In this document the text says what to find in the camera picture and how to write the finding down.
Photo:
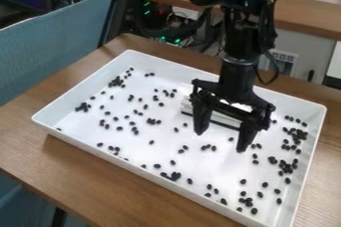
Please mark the white tray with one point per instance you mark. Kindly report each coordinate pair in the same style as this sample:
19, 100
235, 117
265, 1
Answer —
133, 158

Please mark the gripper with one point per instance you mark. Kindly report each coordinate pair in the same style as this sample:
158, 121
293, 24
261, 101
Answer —
237, 81

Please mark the white sweeping tool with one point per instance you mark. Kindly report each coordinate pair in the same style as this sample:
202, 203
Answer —
226, 117

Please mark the pile of black bits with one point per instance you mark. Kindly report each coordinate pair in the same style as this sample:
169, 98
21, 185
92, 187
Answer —
153, 121

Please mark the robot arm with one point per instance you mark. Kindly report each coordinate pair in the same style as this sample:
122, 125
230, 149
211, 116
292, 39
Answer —
242, 38

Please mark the wooden desk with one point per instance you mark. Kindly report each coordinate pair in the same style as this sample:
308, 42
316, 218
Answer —
306, 13

